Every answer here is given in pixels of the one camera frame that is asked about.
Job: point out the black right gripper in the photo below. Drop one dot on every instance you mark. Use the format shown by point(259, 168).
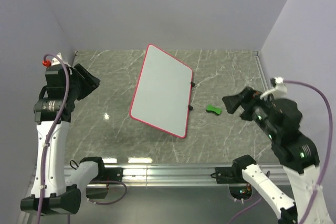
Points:
point(247, 98)

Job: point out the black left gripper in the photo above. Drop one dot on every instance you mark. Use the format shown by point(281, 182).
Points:
point(90, 82)

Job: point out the green whiteboard eraser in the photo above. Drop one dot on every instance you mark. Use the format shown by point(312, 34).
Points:
point(213, 110)

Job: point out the red framed whiteboard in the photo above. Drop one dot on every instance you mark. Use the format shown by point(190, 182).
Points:
point(163, 92)

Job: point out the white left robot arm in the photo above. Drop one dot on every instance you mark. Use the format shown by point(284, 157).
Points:
point(52, 192)

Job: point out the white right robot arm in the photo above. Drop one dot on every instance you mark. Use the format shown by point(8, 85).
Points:
point(279, 118)

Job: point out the aluminium side rail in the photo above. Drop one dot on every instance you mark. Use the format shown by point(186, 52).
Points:
point(264, 79)

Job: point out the aluminium mounting rail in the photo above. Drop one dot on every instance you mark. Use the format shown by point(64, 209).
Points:
point(168, 175)

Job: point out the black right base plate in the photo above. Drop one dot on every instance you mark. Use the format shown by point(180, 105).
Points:
point(223, 175)

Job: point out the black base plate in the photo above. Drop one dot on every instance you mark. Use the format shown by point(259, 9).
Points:
point(223, 175)
point(112, 174)

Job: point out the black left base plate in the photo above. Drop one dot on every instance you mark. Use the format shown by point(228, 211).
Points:
point(112, 174)

